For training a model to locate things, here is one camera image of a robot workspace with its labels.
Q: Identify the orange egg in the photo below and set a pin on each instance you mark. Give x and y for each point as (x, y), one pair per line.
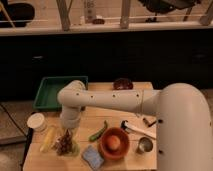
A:
(113, 142)

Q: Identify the metal cup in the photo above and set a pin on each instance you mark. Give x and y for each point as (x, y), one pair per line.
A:
(144, 145)

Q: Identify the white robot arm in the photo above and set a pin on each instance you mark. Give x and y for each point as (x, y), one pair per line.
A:
(184, 127)

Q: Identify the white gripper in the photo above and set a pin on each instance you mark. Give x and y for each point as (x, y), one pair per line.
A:
(70, 126)

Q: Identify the dark grape bunch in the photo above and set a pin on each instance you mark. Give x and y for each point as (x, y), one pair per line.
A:
(64, 144)

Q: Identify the green chili pepper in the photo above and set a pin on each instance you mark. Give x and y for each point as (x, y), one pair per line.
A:
(98, 134)

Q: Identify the dark red bowl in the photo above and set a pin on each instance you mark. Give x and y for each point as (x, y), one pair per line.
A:
(122, 84)

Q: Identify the blue sponge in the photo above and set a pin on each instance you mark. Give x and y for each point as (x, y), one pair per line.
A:
(93, 158)

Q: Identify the yellow corn cob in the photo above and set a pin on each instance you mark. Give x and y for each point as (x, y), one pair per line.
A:
(48, 139)

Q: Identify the orange clay bowl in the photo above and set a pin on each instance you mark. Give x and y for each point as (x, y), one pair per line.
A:
(114, 154)

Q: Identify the white plastic cup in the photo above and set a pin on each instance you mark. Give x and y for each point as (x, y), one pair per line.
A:
(37, 122)

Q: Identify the green plastic tray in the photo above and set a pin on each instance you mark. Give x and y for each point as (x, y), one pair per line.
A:
(46, 97)

